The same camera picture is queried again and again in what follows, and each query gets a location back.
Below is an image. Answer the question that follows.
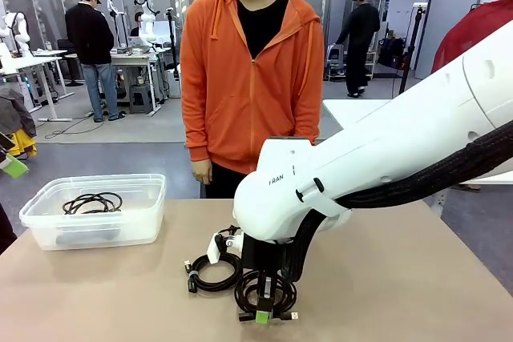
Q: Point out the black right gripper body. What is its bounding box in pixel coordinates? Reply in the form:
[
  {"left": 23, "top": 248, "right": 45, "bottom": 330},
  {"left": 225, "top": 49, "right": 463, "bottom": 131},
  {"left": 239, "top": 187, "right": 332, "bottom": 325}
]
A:
[{"left": 240, "top": 235, "right": 286, "bottom": 279}]

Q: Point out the thin black silver-plug cable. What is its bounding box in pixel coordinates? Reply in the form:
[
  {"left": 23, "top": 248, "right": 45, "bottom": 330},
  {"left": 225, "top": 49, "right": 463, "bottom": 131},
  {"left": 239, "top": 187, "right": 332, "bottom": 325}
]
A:
[{"left": 233, "top": 269, "right": 300, "bottom": 322}]

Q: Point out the thick black strapped USB cable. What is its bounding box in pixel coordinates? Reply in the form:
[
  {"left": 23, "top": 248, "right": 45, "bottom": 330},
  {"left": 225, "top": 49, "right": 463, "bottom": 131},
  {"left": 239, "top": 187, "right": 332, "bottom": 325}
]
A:
[{"left": 183, "top": 251, "right": 244, "bottom": 293}]

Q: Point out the person's right forearm orange sleeve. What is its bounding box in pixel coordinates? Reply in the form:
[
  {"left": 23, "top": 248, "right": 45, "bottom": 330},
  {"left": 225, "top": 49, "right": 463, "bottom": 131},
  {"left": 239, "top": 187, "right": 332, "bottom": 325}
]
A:
[{"left": 180, "top": 89, "right": 214, "bottom": 163}]

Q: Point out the person's left forearm orange sleeve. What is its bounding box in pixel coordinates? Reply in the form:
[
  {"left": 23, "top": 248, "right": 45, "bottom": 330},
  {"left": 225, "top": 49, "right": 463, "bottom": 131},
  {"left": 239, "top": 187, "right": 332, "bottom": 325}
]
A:
[{"left": 294, "top": 89, "right": 325, "bottom": 147}]

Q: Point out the person's right hand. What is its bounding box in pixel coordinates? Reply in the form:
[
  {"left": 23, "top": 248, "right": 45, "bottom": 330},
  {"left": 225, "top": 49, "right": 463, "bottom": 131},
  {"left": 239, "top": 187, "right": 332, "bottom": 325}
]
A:
[{"left": 192, "top": 159, "right": 213, "bottom": 185}]

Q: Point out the yellow fabric item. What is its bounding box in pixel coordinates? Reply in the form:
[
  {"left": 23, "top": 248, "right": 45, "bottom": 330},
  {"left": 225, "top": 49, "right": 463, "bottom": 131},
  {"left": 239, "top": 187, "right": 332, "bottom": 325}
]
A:
[{"left": 7, "top": 130, "right": 38, "bottom": 158}]

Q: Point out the gray jacket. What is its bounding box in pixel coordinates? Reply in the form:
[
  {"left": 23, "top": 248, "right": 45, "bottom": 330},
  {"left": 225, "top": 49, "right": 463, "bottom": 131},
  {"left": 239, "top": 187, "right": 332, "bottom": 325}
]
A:
[{"left": 0, "top": 87, "right": 37, "bottom": 139}]

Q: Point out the white background desk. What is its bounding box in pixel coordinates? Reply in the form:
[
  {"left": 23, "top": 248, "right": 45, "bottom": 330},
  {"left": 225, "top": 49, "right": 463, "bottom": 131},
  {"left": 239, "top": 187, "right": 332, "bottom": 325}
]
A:
[{"left": 0, "top": 49, "right": 75, "bottom": 123}]

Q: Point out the clear plastic storage container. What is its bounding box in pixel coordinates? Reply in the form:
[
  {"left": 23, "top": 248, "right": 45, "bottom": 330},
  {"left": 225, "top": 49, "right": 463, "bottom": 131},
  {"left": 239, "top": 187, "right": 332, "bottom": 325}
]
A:
[{"left": 18, "top": 173, "right": 168, "bottom": 251}]

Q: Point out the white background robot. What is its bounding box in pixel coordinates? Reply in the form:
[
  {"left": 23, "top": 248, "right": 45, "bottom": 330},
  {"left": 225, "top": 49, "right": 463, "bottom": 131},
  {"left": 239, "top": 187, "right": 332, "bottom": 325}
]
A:
[
  {"left": 128, "top": 0, "right": 161, "bottom": 45},
  {"left": 0, "top": 11, "right": 32, "bottom": 58}
]

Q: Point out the gray plastic stool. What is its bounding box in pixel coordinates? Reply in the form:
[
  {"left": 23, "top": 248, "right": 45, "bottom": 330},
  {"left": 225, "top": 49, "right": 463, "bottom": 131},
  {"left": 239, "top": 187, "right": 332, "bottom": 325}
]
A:
[{"left": 128, "top": 84, "right": 156, "bottom": 115}]

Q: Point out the man with black cap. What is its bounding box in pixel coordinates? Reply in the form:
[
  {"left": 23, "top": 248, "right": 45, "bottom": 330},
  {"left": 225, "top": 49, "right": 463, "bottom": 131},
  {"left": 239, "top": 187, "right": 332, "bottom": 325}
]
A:
[{"left": 64, "top": 0, "right": 126, "bottom": 123}]

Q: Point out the person in orange hoodie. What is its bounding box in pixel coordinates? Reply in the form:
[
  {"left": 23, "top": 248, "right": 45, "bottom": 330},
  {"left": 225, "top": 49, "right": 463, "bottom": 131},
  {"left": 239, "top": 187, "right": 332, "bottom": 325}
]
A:
[{"left": 179, "top": 0, "right": 325, "bottom": 199}]

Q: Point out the cluttered background desk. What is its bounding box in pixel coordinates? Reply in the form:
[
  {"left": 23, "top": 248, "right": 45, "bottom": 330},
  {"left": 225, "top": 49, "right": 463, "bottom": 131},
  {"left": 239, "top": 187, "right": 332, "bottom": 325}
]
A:
[{"left": 110, "top": 46, "right": 173, "bottom": 117}]

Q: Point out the white side table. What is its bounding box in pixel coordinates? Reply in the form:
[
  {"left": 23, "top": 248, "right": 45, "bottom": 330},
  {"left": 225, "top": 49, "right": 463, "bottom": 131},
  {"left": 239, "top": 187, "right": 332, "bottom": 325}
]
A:
[{"left": 322, "top": 99, "right": 513, "bottom": 210}]

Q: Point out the white shoe rack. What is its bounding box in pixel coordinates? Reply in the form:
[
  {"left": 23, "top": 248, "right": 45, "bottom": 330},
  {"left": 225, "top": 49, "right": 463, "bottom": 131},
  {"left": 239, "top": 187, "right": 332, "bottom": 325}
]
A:
[{"left": 326, "top": 44, "right": 378, "bottom": 82}]

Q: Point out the black bags pile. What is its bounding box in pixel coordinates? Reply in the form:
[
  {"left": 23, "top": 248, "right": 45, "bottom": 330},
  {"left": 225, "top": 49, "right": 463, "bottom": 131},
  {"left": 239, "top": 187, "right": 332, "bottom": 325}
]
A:
[{"left": 377, "top": 36, "right": 409, "bottom": 70}]

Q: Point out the man dressed in black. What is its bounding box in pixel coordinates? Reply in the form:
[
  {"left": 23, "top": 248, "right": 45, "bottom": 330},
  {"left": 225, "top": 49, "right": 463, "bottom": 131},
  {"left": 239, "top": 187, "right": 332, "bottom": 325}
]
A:
[{"left": 335, "top": 0, "right": 381, "bottom": 99}]

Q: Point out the black tripod pole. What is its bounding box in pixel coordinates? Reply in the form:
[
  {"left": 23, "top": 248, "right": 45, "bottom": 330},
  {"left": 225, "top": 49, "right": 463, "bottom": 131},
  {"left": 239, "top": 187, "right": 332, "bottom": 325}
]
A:
[{"left": 398, "top": 4, "right": 426, "bottom": 97}]

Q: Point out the red cape on mannequin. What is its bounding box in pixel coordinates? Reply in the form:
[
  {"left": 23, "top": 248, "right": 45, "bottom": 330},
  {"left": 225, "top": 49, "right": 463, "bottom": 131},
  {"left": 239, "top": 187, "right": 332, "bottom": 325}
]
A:
[{"left": 430, "top": 0, "right": 513, "bottom": 74}]

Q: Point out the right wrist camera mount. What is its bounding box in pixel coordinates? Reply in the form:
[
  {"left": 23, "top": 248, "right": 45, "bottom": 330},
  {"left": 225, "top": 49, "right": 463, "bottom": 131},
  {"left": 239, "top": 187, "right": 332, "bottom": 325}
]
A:
[{"left": 206, "top": 225, "right": 244, "bottom": 265}]

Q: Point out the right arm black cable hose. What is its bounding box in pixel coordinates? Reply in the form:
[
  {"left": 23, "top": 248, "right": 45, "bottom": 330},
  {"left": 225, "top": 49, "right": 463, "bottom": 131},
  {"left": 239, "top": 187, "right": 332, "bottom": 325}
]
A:
[{"left": 280, "top": 119, "right": 513, "bottom": 284}]

